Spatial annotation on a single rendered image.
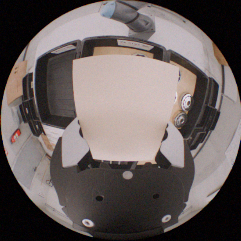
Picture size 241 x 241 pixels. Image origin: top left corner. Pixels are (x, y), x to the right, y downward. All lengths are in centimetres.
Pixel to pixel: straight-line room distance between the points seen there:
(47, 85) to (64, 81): 14
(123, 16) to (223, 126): 323
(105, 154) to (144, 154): 7
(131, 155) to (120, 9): 47
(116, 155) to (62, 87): 43
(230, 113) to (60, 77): 341
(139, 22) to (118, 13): 11
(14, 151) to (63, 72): 289
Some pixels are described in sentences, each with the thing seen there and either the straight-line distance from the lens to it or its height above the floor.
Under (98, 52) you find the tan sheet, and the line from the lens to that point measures 41.
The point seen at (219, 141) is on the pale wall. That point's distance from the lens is 328.
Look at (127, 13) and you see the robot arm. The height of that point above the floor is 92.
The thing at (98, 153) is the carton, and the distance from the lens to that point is 15.
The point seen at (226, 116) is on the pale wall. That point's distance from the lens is 318.
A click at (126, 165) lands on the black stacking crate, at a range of 75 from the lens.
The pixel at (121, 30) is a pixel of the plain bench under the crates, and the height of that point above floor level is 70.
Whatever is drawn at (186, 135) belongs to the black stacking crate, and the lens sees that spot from 57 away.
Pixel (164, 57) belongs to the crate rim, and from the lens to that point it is 32.
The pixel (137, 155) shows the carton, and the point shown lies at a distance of 15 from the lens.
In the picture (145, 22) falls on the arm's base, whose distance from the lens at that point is 49.
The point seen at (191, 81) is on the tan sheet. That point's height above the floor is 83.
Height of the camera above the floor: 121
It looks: 60 degrees down
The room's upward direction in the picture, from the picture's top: 180 degrees counter-clockwise
